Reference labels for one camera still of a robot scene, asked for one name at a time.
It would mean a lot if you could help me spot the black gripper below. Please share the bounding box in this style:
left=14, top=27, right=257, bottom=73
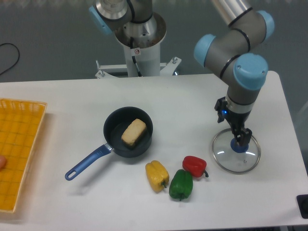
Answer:
left=214, top=97, right=253, bottom=146

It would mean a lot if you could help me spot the glass pot lid blue knob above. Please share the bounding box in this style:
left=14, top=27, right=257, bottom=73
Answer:
left=212, top=128, right=261, bottom=174

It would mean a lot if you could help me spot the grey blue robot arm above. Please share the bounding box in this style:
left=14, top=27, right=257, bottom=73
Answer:
left=89, top=0, right=275, bottom=147

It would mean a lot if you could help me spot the fingertip at left edge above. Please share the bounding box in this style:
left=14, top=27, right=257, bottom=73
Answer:
left=0, top=155, right=7, bottom=170

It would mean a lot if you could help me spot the red bell pepper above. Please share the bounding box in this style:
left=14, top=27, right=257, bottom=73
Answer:
left=182, top=156, right=209, bottom=178

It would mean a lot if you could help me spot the green bell pepper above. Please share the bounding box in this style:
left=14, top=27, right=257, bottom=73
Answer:
left=169, top=169, right=193, bottom=201

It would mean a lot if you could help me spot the black device at table edge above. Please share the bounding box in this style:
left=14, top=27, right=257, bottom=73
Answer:
left=296, top=194, right=308, bottom=219

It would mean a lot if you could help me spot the yellow bell pepper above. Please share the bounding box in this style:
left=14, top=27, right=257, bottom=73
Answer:
left=145, top=160, right=169, bottom=193

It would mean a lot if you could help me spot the beige bread loaf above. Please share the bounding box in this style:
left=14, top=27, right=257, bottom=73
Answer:
left=121, top=118, right=147, bottom=148

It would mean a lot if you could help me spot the yellow woven basket tray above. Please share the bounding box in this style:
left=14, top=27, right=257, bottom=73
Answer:
left=0, top=98, right=47, bottom=213

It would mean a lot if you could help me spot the dark saucepan blue handle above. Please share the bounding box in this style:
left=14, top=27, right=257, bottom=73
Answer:
left=65, top=106, right=153, bottom=180

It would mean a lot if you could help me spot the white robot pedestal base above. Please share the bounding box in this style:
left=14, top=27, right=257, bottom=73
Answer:
left=95, top=13, right=181, bottom=78

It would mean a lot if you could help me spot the black cable on pedestal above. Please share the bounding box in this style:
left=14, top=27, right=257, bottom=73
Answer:
left=129, top=36, right=143, bottom=77

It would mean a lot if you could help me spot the black cable on floor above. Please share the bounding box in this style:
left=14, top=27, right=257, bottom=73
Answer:
left=0, top=43, right=20, bottom=76

